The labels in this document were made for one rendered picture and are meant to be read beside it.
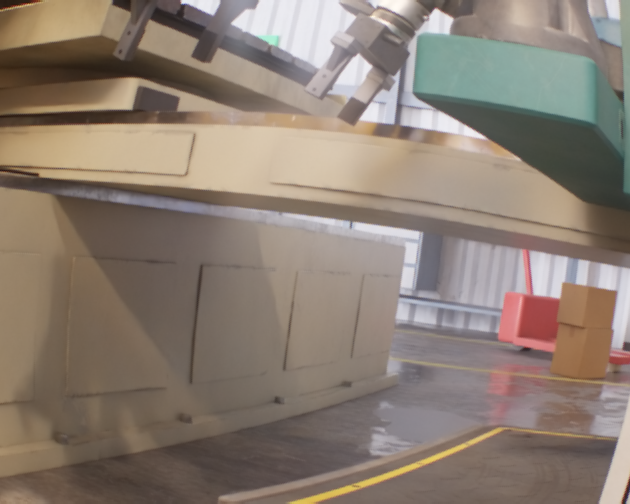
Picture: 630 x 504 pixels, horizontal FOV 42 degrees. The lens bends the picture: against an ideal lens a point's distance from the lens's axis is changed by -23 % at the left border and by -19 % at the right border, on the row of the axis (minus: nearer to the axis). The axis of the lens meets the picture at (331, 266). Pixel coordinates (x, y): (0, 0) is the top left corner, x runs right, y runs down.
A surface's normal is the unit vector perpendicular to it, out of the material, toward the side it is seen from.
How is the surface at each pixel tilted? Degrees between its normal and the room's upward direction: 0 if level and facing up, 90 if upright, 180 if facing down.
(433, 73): 90
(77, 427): 90
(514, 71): 90
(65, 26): 90
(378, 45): 113
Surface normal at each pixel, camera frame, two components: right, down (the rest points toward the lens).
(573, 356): -0.86, -0.11
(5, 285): 0.93, 0.14
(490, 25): -0.62, -0.07
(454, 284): -0.33, -0.03
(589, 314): 0.46, 0.09
